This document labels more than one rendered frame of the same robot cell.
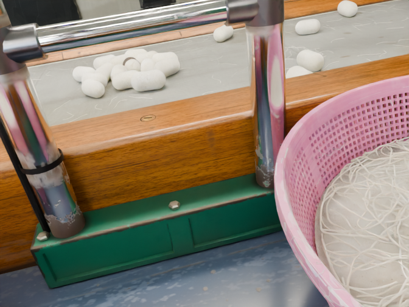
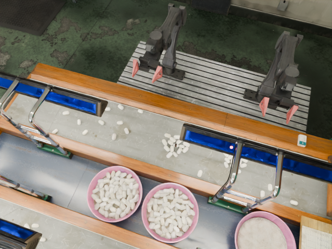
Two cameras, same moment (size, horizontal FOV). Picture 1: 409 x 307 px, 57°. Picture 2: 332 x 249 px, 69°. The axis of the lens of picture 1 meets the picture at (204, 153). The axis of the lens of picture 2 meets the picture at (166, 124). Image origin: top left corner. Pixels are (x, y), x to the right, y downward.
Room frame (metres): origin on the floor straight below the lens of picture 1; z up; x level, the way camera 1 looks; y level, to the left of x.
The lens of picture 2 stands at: (-0.08, 0.22, 1.97)
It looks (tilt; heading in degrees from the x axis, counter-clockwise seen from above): 63 degrees down; 26
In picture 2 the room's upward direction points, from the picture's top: straight up
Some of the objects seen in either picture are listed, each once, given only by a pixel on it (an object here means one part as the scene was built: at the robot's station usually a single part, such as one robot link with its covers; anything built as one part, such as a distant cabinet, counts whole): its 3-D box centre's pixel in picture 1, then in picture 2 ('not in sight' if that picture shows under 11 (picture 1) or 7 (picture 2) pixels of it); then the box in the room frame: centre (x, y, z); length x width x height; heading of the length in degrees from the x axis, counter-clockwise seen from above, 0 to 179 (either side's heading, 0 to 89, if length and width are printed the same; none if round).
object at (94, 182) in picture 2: not in sight; (116, 194); (0.03, 0.55, 0.72); 0.27 x 0.27 x 0.10
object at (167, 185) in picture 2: not in sight; (170, 212); (0.06, 0.27, 0.72); 0.27 x 0.27 x 0.10
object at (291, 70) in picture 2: not in sight; (287, 74); (0.75, 0.03, 1.12); 0.12 x 0.09 x 0.12; 5
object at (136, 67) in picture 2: not in sight; (139, 69); (0.53, 0.65, 1.07); 0.09 x 0.07 x 0.07; 5
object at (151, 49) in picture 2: not in sight; (150, 52); (0.60, 0.63, 1.13); 0.07 x 0.06 x 0.11; 95
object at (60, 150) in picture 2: not in sight; (46, 121); (0.17, 1.00, 0.90); 0.20 x 0.19 x 0.45; 98
